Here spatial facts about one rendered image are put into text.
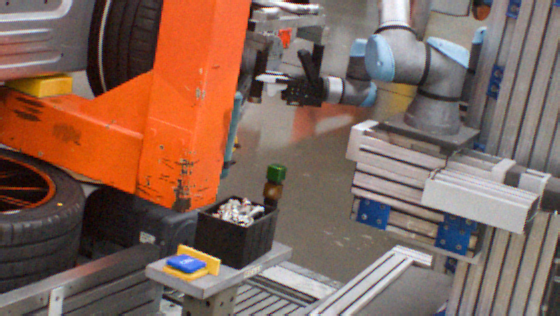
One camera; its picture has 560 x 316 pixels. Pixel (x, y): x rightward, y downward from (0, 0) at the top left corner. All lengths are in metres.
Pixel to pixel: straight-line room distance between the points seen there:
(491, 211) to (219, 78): 0.76
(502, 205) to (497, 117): 0.37
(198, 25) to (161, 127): 0.29
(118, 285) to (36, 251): 0.25
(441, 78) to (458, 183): 0.28
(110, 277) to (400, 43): 0.95
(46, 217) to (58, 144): 0.37
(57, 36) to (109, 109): 0.27
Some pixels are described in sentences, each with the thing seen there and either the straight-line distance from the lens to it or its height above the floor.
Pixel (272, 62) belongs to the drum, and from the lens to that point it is 3.34.
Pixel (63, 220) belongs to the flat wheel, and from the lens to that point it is 2.80.
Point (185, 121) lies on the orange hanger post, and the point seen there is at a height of 0.76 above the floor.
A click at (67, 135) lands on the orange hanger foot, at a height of 0.61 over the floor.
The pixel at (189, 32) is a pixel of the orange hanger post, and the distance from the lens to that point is 2.77.
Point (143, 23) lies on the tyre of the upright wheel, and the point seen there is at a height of 0.91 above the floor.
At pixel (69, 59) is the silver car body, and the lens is 3.17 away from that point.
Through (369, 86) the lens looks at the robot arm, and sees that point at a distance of 3.24.
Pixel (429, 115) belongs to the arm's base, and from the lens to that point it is 2.93.
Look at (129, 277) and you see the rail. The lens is 2.91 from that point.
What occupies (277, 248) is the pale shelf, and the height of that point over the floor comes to 0.45.
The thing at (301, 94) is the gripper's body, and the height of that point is 0.79.
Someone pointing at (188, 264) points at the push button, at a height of 0.48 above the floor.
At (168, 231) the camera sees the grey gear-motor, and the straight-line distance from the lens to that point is 3.16.
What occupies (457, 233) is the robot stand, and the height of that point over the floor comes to 0.56.
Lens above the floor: 1.48
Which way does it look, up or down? 16 degrees down
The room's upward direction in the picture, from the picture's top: 11 degrees clockwise
